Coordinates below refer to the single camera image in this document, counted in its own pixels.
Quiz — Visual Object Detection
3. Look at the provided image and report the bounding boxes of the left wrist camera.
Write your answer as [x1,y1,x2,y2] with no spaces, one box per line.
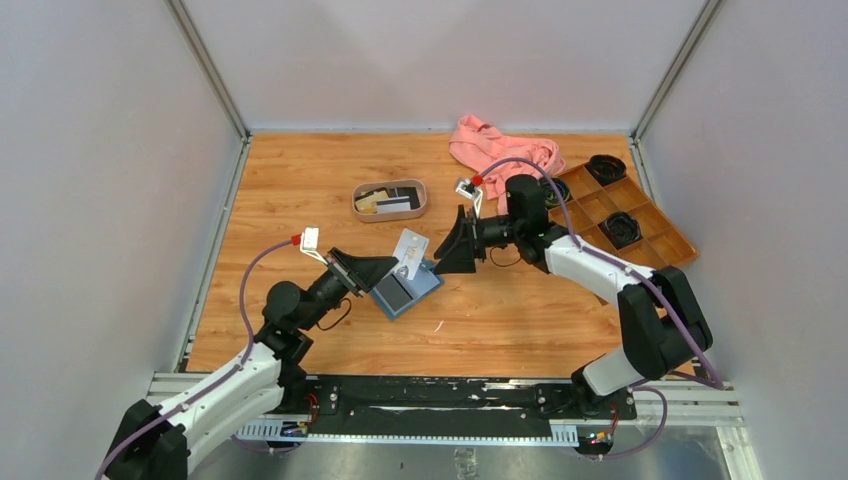
[291,226,328,265]

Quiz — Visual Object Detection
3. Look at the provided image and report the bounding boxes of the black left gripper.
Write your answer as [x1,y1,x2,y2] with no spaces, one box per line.
[298,248,397,332]

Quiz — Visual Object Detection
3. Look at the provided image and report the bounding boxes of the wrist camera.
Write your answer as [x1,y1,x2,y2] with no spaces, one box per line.
[454,175,484,217]
[291,226,328,265]

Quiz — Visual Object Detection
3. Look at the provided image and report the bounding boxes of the white striped card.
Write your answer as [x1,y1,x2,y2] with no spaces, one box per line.
[376,198,413,215]

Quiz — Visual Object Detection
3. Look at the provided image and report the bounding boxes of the pink cloth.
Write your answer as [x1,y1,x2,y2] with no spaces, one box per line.
[449,115,566,214]

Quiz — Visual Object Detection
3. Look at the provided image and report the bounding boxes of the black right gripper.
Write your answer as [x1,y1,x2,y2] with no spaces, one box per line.
[435,205,524,275]

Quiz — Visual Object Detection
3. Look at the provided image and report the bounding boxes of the teal leather card holder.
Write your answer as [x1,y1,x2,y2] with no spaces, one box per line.
[369,259,444,321]

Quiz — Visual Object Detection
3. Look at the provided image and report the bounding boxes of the rolled tie orange pattern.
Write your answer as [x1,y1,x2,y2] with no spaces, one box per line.
[585,154,627,187]

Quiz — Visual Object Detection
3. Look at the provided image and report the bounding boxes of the black credit card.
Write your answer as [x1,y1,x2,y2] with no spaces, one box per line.
[377,275,413,312]

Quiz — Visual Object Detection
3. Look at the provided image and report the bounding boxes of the gold credit card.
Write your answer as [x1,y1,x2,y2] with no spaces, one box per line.
[354,188,390,215]

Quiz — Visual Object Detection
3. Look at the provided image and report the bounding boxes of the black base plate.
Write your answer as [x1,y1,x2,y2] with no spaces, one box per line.
[268,375,637,440]

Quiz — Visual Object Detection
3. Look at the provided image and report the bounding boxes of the white silver credit card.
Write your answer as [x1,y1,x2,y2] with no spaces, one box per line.
[392,229,429,281]

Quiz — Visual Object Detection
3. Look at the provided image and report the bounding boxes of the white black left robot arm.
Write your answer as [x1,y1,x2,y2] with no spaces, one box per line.
[95,248,398,479]

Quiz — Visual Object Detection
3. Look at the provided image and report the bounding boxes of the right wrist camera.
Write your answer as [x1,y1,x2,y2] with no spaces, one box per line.
[454,175,484,217]

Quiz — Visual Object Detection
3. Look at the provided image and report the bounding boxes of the black VIP card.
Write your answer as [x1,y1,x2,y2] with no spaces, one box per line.
[388,187,419,202]

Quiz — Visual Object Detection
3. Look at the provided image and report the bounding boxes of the beige oval tray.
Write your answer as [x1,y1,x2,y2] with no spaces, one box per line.
[351,179,429,223]

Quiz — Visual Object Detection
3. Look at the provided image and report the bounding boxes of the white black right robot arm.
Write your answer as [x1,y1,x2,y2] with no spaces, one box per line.
[435,174,713,418]

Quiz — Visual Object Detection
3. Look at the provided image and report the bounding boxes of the aluminium frame rail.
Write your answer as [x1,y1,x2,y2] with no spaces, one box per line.
[119,372,763,480]

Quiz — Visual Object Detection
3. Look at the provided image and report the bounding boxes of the wooden compartment organizer tray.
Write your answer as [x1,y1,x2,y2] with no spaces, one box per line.
[539,155,698,306]

